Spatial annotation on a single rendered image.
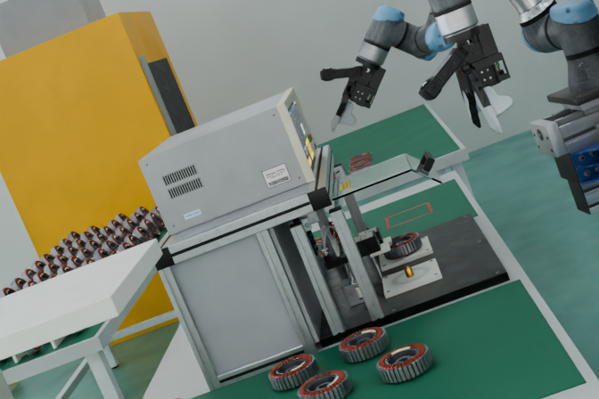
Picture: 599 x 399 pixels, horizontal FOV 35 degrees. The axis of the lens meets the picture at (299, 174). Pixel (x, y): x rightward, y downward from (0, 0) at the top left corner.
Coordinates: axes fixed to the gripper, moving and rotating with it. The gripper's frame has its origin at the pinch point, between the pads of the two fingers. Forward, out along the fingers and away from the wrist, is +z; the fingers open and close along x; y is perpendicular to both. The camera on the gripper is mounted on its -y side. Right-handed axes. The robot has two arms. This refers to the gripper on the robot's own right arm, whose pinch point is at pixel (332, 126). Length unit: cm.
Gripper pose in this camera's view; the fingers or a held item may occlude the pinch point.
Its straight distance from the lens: 258.6
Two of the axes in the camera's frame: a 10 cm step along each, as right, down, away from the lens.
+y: 9.2, 4.0, 0.3
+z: -4.0, 9.0, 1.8
